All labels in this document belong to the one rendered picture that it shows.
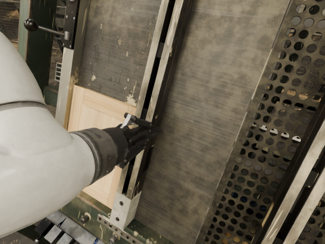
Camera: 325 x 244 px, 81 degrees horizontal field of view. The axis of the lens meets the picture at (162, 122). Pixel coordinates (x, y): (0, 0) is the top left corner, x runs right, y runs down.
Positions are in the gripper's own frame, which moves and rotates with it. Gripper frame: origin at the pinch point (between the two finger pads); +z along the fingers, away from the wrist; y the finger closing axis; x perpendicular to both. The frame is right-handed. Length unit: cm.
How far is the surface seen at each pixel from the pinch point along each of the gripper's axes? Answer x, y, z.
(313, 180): -38.8, 2.8, 2.6
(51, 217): 38, -58, 3
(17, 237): 96, -131, 25
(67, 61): 40.9, 10.6, 4.0
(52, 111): 195, -71, 117
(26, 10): 64, 24, 3
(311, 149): -35.7, 9.2, 1.9
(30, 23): 44.7, 19.4, -7.1
